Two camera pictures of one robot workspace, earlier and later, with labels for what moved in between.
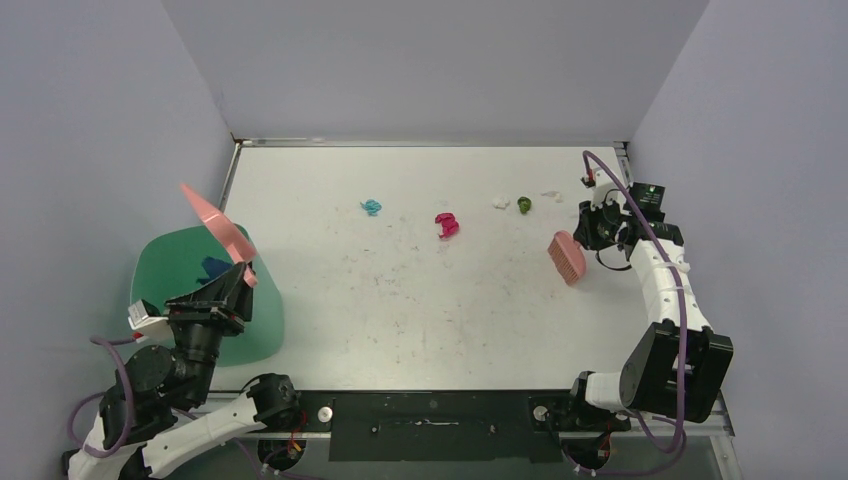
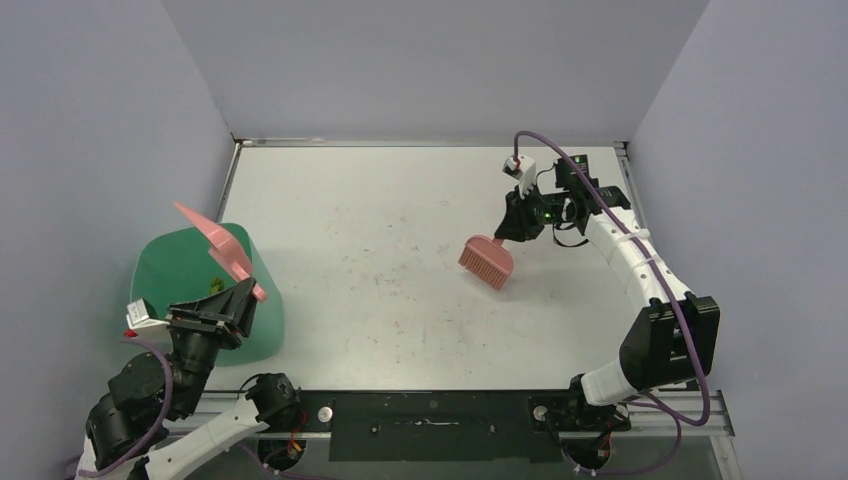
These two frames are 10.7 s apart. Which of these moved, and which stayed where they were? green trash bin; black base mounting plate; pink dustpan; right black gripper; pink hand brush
Moved: pink hand brush; right black gripper; pink dustpan
Stayed: green trash bin; black base mounting plate
